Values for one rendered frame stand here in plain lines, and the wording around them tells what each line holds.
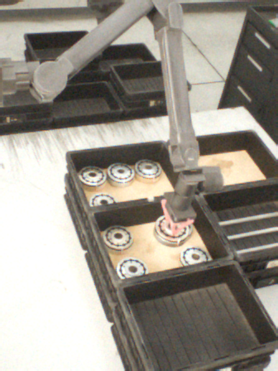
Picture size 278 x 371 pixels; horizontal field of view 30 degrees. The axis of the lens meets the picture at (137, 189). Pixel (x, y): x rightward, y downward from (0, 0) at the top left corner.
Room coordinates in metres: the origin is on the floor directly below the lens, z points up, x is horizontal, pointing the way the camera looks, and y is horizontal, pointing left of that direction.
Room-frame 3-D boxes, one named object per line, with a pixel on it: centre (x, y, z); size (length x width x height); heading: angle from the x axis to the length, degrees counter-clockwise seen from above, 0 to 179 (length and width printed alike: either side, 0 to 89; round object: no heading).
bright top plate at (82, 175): (1.41, 0.17, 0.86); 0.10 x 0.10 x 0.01
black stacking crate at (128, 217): (1.13, -0.10, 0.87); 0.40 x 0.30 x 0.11; 118
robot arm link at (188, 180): (1.07, -0.13, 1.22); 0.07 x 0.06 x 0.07; 116
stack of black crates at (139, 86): (2.62, 0.06, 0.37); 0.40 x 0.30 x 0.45; 119
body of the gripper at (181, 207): (1.07, -0.13, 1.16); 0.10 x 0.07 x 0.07; 26
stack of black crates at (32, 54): (2.77, 0.60, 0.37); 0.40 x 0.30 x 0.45; 119
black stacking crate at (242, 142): (1.58, -0.31, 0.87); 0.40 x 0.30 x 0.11; 118
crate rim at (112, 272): (1.13, -0.10, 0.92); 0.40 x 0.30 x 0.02; 118
